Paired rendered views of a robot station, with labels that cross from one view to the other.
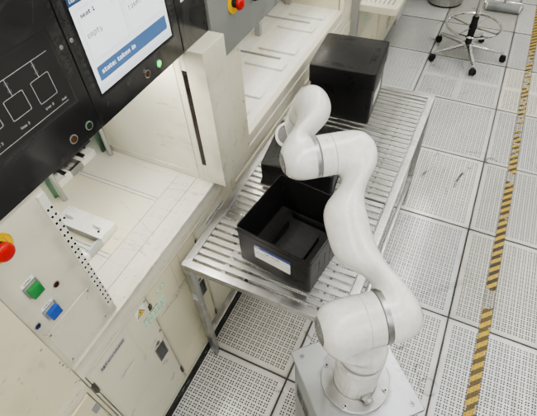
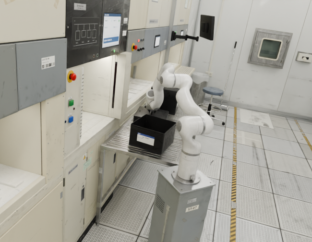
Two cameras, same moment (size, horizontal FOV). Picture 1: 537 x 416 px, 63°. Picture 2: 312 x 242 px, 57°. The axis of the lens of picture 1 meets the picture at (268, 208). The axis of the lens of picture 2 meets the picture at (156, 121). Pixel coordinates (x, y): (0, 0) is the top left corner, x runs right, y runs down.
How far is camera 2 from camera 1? 1.19 m
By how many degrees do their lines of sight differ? 31
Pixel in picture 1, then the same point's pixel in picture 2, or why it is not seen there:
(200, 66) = (124, 59)
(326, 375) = (174, 174)
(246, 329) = (114, 216)
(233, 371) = (108, 233)
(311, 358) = (166, 171)
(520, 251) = (243, 188)
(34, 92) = (92, 33)
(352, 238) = (187, 98)
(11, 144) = (84, 43)
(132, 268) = (83, 136)
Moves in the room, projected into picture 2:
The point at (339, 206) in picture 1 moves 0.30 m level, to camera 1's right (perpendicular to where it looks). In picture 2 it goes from (182, 90) to (224, 93)
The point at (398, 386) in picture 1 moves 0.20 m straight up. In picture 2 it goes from (204, 178) to (210, 151)
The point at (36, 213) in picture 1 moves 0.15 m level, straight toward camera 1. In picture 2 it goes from (79, 73) to (97, 80)
